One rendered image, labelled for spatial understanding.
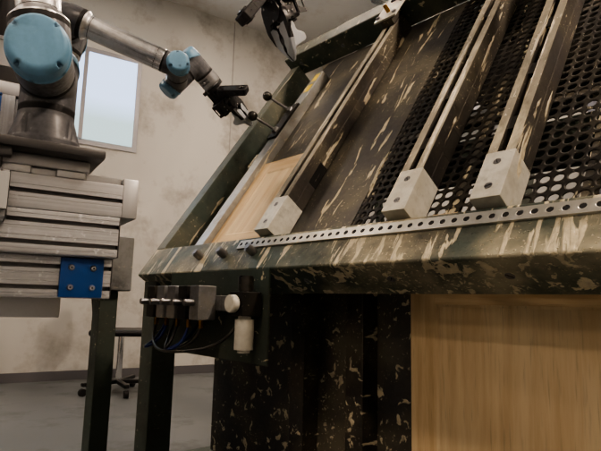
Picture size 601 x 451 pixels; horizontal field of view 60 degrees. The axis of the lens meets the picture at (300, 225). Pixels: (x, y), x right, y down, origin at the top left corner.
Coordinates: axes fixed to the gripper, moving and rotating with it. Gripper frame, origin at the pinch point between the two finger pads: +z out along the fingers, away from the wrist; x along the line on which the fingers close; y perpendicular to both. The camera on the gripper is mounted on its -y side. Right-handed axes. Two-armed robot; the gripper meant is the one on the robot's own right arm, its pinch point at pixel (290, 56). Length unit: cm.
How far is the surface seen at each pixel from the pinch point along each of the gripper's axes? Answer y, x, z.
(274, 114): 51, 90, 1
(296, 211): -0.2, 22.9, 37.2
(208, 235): -13, 59, 36
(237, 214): -2, 55, 33
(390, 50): 67, 31, 0
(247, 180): 10, 61, 24
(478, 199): -2, -40, 43
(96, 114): 78, 413, -91
